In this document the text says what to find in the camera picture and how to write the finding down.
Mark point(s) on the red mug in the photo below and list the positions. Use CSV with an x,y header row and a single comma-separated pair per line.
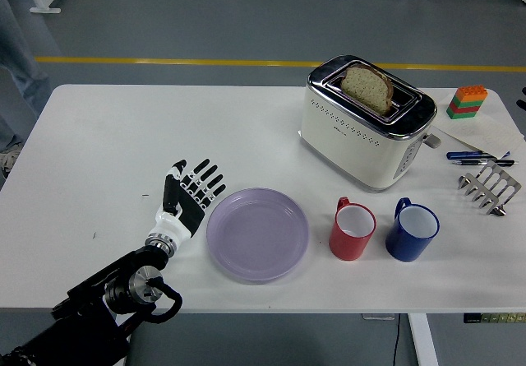
x,y
345,246

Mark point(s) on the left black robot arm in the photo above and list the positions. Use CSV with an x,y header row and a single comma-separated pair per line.
x,y
102,283

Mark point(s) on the purple plate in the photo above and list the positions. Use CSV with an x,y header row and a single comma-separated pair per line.
x,y
259,236

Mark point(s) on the toy brick stack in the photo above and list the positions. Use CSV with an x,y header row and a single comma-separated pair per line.
x,y
466,103

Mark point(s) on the white paper sheet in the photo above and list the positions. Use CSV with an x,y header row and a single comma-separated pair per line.
x,y
489,131

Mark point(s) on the black desk control panel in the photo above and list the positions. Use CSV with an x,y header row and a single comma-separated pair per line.
x,y
493,318

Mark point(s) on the blue mug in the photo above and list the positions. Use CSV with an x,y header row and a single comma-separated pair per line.
x,y
404,246

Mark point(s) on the black pen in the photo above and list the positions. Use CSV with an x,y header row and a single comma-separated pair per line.
x,y
472,162

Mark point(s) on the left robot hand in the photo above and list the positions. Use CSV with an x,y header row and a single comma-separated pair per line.
x,y
189,214

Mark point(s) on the bread slice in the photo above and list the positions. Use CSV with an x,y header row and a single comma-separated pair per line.
x,y
365,88

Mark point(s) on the blue pen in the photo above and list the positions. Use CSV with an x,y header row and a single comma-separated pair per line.
x,y
460,155

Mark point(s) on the metal toast rack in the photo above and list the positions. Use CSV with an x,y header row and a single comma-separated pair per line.
x,y
499,181

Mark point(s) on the cream chrome toaster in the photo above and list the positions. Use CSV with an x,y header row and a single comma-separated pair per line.
x,y
349,152

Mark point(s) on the person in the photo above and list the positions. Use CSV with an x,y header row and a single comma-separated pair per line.
x,y
20,53

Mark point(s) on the white under-desk bracket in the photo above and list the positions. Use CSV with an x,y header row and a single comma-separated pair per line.
x,y
378,317

